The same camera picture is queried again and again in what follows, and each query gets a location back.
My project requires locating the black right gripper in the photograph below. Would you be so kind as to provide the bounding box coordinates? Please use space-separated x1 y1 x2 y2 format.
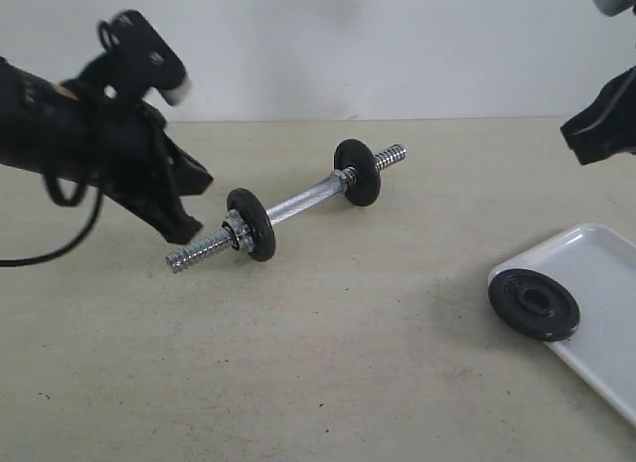
559 67 635 165

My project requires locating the loose black weight plate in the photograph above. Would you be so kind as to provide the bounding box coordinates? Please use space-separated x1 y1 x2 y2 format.
488 268 580 343

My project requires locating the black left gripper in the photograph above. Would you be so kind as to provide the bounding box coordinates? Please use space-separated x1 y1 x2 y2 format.
96 101 214 244

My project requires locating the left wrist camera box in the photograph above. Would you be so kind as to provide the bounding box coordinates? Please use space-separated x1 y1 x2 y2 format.
98 9 192 106

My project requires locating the chrome dumbbell with black plates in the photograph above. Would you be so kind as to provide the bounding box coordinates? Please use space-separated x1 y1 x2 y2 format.
165 138 406 273

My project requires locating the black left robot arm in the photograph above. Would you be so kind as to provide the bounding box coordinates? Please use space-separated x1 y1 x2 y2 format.
1 61 213 244

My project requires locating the white rectangular tray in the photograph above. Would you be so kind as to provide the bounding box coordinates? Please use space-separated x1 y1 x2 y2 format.
487 223 635 423

